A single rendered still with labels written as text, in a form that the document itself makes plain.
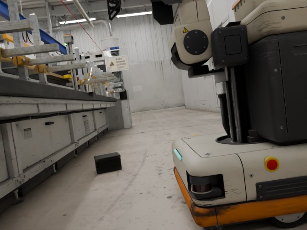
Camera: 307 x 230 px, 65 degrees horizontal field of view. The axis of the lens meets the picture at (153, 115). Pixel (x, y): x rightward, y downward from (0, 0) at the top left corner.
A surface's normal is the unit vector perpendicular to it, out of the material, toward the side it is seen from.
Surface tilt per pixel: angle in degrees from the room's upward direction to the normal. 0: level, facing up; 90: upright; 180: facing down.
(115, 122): 90
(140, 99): 90
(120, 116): 90
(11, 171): 90
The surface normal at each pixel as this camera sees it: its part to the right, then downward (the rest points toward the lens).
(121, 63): 0.04, 0.05
